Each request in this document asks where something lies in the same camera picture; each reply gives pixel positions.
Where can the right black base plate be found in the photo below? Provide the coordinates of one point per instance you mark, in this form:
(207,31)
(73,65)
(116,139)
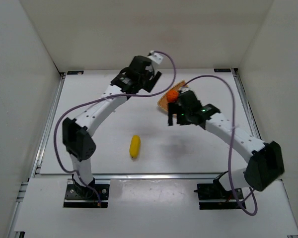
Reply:
(210,198)

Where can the woven triangular fruit bowl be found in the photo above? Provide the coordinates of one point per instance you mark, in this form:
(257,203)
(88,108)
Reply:
(162,103)

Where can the right aluminium frame rail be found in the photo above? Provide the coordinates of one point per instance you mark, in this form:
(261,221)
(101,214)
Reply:
(246,105)

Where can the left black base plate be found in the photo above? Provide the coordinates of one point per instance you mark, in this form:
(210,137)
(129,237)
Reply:
(86,198)

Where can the aluminium frame rail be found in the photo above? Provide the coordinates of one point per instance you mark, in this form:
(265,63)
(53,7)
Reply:
(37,158)
(246,105)
(157,176)

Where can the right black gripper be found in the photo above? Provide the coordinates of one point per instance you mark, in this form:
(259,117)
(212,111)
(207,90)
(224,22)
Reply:
(176,109)

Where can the left blue corner label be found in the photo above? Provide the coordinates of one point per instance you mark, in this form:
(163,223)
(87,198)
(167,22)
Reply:
(75,72)

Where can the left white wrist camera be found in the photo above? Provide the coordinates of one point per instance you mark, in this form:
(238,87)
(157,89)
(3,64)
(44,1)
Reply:
(155,57)

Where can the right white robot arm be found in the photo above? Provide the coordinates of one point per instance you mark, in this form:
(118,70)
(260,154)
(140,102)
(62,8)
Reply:
(264,160)

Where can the fake orange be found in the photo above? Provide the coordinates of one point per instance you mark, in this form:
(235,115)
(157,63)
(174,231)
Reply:
(172,96)

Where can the blue corner label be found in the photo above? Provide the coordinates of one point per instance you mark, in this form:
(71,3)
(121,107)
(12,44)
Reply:
(222,70)
(75,72)

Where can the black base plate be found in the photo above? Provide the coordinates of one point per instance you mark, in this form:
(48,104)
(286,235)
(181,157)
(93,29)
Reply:
(86,198)
(210,198)

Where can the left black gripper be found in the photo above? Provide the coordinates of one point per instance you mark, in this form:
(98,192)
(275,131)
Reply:
(150,81)

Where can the yellow fake fruit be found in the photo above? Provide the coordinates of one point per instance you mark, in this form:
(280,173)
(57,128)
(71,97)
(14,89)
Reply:
(135,146)

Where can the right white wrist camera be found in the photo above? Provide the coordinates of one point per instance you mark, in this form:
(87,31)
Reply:
(184,89)

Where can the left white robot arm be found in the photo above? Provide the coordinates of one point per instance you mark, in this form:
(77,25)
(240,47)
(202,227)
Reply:
(77,133)

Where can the front aluminium frame rail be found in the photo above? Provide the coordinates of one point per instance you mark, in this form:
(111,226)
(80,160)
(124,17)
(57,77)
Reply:
(157,176)

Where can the left aluminium frame rail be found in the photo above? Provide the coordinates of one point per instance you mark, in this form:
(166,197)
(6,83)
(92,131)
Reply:
(37,158)

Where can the right blue corner label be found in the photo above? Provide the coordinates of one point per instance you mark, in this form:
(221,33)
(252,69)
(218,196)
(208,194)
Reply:
(222,70)

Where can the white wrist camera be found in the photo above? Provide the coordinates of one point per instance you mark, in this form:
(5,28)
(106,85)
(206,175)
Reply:
(155,57)
(184,89)

